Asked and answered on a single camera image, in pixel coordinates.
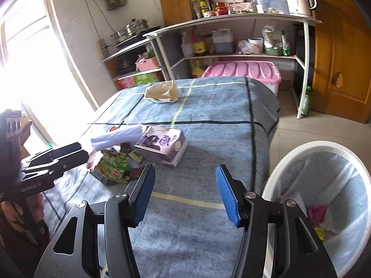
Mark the clear lidded storage box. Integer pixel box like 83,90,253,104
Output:
252,0,290,15

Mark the white metal shelf rack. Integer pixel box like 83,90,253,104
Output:
143,14,322,119

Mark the red cardboard box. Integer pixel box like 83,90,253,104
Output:
116,77,136,90

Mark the green cardboard box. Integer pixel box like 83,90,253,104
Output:
134,72,158,86

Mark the pink lid storage box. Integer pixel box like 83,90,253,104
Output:
201,61,282,96

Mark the grey low shelf rack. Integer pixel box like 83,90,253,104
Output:
101,32,166,90

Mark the blue checked blanket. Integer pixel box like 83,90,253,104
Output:
43,77,281,278

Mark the black induction cooker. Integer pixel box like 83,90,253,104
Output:
114,38,148,49

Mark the purple milk carton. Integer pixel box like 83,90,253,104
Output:
134,125,187,168

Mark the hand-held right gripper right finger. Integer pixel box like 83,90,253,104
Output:
215,164,338,278

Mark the white plastic bottle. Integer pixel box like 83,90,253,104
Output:
181,32,194,58

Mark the white power strip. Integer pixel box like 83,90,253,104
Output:
97,38,110,59

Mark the translucent plastic bin liner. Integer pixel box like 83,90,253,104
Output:
272,149,371,270

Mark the wooden door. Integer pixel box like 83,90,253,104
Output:
304,0,371,123

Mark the green slim bottle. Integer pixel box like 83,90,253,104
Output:
282,33,291,57

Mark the white food bag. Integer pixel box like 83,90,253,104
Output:
262,25,286,48

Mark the crumpled clear plastic bag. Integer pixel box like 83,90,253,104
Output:
236,40,253,55

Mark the brown paper bag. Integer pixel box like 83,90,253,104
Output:
144,82,179,105

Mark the white plastic tub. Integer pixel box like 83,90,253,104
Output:
248,37,264,54

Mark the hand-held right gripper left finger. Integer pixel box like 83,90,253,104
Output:
33,164,156,278

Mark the pale blue plastic bag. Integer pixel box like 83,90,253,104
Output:
87,124,144,154

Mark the red cap sauce bottle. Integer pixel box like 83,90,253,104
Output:
193,26,207,57

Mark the pink wrapper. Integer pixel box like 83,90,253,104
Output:
306,205,329,223

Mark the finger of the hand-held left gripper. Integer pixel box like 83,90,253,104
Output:
27,142,83,167
20,150,91,184

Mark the green plastic bottle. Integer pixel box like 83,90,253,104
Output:
300,86,313,118

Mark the person's left hand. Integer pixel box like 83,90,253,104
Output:
0,201,24,232

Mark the steel steamer pot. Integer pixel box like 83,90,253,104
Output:
110,18,149,39

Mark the pink plastic basket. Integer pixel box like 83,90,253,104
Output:
135,56,160,72

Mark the wooden framed window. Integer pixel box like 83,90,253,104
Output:
0,0,99,157

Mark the dark liquid plastic jug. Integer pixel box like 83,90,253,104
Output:
211,28,235,54

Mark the white round bin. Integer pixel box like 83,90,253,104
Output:
261,140,371,278

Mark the wooden cutting board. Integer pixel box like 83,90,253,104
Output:
158,0,194,27

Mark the green snack wrapper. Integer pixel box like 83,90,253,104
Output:
90,149,131,184

